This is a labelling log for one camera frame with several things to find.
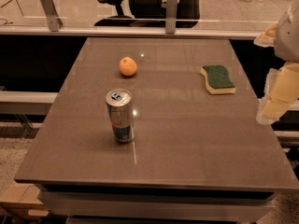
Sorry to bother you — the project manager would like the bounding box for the black office chair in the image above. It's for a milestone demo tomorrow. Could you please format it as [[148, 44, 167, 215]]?
[[95, 0, 200, 28]]

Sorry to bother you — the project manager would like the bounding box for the green and yellow sponge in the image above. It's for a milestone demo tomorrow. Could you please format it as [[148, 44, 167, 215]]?
[[200, 65, 236, 95]]

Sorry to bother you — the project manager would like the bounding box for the middle metal bracket post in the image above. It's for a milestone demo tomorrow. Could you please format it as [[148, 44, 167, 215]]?
[[165, 0, 178, 35]]

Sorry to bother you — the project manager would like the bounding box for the red bull can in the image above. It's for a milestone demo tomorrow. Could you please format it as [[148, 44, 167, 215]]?
[[106, 89, 135, 143]]

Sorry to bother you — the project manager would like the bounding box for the left metal bracket post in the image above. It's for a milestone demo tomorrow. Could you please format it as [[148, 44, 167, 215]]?
[[40, 0, 63, 32]]

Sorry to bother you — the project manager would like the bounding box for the cardboard box under table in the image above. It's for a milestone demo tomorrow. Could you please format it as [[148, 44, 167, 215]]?
[[0, 182, 50, 223]]

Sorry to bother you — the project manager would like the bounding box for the metal bracket post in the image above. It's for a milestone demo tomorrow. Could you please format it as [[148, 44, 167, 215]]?
[[165, 0, 178, 35], [40, 0, 63, 32]]

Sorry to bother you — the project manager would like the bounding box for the orange fruit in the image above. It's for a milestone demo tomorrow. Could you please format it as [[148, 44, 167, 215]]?
[[120, 57, 137, 77]]

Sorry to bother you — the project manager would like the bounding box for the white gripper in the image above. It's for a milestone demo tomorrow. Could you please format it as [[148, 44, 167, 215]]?
[[253, 0, 299, 125]]

